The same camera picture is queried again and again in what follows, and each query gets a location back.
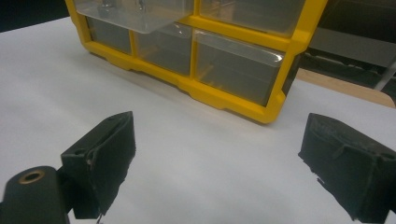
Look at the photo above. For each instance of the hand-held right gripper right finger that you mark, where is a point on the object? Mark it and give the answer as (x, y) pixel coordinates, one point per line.
(351, 174)

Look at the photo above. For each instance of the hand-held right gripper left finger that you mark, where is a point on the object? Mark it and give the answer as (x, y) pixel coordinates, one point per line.
(99, 168)

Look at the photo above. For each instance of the yellow black drawer organizer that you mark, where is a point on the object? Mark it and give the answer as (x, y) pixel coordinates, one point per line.
(224, 99)

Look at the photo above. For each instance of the clear plastic drawer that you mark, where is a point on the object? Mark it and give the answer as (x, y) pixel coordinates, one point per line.
(137, 21)

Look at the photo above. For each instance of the wooden table board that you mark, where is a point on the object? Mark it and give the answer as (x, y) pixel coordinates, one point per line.
(348, 85)

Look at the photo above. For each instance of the white table cover sheet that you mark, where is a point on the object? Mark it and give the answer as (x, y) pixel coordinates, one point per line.
(186, 149)

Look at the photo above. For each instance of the set of clear organizer drawers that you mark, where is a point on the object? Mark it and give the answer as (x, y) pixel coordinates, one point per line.
(236, 74)

